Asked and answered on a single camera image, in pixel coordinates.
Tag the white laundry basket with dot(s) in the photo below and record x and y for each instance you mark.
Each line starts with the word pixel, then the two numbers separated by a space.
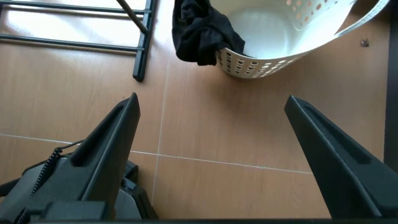
pixel 267 31

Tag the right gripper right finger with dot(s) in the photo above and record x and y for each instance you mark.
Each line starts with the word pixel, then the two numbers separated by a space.
pixel 348 180

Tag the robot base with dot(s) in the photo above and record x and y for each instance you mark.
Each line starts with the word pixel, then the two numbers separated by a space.
pixel 130 202

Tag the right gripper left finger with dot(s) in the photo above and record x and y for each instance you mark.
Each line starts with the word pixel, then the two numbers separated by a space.
pixel 93 174

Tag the black clothes rack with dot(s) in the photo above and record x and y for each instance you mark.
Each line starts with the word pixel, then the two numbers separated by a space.
pixel 141 56

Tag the black garment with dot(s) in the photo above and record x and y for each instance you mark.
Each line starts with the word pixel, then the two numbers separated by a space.
pixel 202 34

